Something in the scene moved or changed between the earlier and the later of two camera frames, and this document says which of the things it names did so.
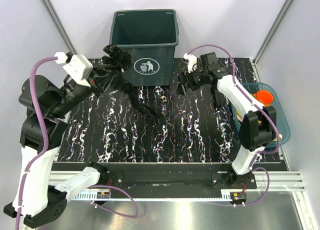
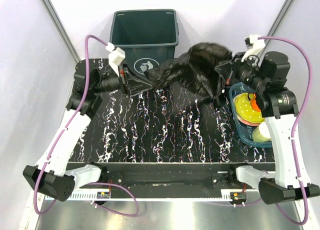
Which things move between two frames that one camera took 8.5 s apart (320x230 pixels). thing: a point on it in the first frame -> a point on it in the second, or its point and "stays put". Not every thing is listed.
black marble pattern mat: x=104 y=126 stays put
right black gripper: x=183 y=78 -> x=226 y=70
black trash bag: x=115 y=64 -> x=195 y=69
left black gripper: x=100 y=84 -> x=136 y=85
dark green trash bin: x=150 y=37 stays put
